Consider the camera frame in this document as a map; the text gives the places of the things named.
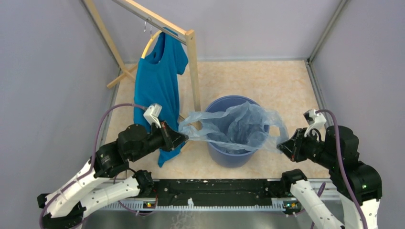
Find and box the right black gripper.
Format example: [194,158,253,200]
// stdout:
[276,126,337,168]

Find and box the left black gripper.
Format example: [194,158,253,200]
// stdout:
[130,120,190,162]

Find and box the light blue trash bag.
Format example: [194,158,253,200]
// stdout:
[179,102,288,155]

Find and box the blue plastic trash bin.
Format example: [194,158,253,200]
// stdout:
[201,95,271,168]

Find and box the wooden clothes rack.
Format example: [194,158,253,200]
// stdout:
[83,0,201,111]

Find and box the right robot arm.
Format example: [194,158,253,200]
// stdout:
[277,125,382,229]

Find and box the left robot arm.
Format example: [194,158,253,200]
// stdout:
[37,121,188,229]

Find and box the blue t-shirt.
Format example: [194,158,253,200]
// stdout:
[133,28,190,168]

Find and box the yellow clothes hanger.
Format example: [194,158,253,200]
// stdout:
[141,31,162,59]

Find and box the metal hook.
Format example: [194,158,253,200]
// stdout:
[143,17,152,36]

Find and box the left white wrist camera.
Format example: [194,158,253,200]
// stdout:
[143,103,162,128]

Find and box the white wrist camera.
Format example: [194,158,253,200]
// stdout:
[303,109,327,137]
[143,103,162,128]

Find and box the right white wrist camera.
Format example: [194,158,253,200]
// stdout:
[303,109,327,137]

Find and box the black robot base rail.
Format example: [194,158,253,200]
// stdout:
[137,179,293,207]

